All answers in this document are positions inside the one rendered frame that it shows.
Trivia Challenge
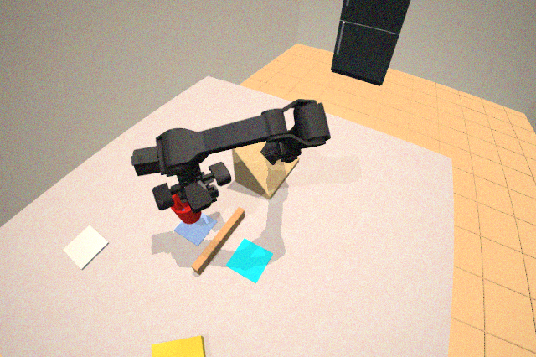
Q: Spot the red cup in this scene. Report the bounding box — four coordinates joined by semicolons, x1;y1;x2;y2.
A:
171;194;201;225

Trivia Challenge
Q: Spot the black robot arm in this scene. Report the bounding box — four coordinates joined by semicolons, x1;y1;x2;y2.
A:
131;99;331;214

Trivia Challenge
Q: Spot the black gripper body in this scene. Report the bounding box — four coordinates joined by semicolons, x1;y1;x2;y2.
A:
152;162;231;211

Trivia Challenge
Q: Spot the white flat panel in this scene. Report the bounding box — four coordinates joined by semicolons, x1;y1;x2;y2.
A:
63;225;109;271

